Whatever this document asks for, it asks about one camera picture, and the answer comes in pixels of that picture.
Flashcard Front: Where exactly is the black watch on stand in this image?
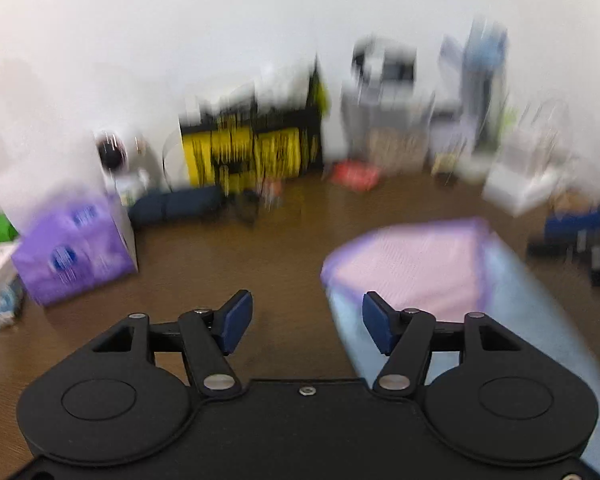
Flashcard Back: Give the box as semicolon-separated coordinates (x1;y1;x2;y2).
351;37;417;90

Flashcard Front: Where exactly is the white power strip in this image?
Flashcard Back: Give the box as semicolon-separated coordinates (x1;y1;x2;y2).
482;162;564;217

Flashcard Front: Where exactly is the white security camera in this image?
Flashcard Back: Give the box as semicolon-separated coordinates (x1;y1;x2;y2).
94;130;150;200

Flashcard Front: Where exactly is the small blue wrapped packet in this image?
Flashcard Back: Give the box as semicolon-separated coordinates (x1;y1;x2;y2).
0;282;24;331

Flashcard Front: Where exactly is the black yellow cardboard box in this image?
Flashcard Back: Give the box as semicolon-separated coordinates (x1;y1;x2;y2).
180;63;329;195

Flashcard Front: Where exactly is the blue water bottle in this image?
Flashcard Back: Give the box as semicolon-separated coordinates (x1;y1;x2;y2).
460;18;508;152

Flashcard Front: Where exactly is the clear plastic food container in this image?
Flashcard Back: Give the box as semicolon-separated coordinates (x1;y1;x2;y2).
340;87;436;176

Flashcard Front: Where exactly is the small white box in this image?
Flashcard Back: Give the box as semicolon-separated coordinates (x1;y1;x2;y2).
428;105;467;160

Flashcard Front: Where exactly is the purple tissue pack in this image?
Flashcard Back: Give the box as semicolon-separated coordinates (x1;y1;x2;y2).
12;195;138;307

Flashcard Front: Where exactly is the red packet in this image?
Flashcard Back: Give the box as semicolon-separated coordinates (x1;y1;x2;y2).
329;160;380;193

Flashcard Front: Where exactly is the pink blue purple garment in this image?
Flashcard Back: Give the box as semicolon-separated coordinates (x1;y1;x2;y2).
321;218;600;472

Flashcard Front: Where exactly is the dark blue pouch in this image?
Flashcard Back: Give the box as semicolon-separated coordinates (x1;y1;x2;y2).
129;186;224;228

